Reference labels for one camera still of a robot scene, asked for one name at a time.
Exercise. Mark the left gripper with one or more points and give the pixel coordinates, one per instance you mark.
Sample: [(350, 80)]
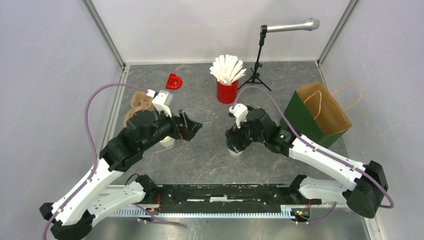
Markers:
[(192, 127)]

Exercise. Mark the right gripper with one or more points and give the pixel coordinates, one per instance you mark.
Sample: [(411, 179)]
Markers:
[(234, 133)]

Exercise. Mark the white paper cup stack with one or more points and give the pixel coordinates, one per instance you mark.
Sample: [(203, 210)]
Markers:
[(168, 142)]

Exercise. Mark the single white paper cup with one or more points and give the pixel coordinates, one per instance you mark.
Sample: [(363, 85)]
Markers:
[(234, 153)]

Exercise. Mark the green paper bag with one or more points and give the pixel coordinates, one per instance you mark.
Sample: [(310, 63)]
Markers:
[(314, 112)]

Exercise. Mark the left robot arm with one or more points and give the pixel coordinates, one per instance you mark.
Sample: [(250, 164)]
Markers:
[(74, 216)]

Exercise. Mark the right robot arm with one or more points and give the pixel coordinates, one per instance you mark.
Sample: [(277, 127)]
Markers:
[(361, 186)]

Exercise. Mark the red plastic letter d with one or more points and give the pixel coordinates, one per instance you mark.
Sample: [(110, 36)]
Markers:
[(174, 82)]

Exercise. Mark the red cylindrical holder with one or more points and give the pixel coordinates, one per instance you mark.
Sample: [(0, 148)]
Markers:
[(226, 94)]

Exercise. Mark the black mini tripod stand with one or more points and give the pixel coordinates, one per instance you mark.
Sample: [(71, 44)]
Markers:
[(254, 79)]

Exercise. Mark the brown cardboard cup carrier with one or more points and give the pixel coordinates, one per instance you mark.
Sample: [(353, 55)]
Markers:
[(140, 101)]

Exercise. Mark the silver microphone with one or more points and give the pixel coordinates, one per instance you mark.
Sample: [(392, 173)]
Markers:
[(309, 24)]

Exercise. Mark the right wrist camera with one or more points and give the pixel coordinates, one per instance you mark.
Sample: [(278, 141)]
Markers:
[(239, 111)]

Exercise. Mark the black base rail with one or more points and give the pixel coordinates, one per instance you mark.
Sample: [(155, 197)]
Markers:
[(252, 198)]

